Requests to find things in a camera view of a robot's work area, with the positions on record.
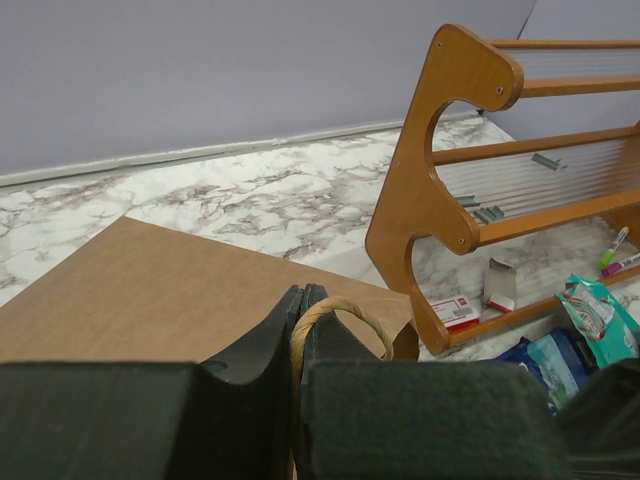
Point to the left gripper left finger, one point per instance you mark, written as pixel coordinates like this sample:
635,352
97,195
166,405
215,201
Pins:
222,418

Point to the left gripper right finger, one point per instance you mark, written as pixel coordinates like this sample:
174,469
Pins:
364,418

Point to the brown paper bag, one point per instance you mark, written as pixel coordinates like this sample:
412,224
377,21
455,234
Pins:
139,292

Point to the blue snack bag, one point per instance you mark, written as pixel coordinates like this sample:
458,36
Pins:
560,361

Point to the teal snack packet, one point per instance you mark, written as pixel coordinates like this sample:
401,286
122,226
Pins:
605,325

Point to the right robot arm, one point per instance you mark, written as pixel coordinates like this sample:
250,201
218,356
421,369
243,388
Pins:
600,424

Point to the red white staples box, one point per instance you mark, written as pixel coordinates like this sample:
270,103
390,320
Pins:
456,313

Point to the open small cardboard box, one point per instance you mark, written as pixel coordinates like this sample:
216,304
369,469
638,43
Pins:
500,286

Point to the staple strip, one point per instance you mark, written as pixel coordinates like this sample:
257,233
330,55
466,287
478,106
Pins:
468,201
549,163
488,215

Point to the wooden shelf rack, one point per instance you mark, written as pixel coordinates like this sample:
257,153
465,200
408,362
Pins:
418,198

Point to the green marker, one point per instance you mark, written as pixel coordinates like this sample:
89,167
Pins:
606,258

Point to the pink marker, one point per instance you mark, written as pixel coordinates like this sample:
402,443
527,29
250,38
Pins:
617,266

